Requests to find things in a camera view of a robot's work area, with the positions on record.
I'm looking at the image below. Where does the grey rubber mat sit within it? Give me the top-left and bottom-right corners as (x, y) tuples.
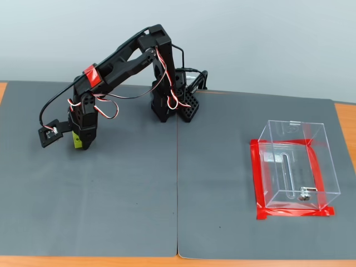
(0, 80), (179, 258)
(176, 89), (356, 261)

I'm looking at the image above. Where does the red white servo wire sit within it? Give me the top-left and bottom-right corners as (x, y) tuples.
(155, 46), (192, 111)
(67, 93), (157, 121)

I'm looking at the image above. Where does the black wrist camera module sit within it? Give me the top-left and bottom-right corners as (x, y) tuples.
(38, 118), (71, 149)

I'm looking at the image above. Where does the red tape strip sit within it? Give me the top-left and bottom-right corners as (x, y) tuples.
(249, 139), (268, 220)
(304, 139), (328, 209)
(250, 137), (315, 147)
(255, 206), (335, 221)

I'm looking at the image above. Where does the black camera cable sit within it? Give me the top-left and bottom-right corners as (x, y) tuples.
(38, 26), (186, 128)

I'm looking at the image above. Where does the green lego block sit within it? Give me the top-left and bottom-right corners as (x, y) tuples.
(72, 130), (85, 150)

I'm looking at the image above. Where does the red tape band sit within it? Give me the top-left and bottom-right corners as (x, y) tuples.
(83, 64), (102, 87)

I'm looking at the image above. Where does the transparent acrylic box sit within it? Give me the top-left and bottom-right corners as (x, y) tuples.
(257, 120), (342, 211)

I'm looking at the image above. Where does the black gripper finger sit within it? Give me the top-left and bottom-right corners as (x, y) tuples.
(78, 127), (98, 151)

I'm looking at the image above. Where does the black table clamp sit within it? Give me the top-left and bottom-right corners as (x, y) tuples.
(192, 70), (209, 91)

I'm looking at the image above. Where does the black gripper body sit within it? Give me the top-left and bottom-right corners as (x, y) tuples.
(68, 93), (99, 133)

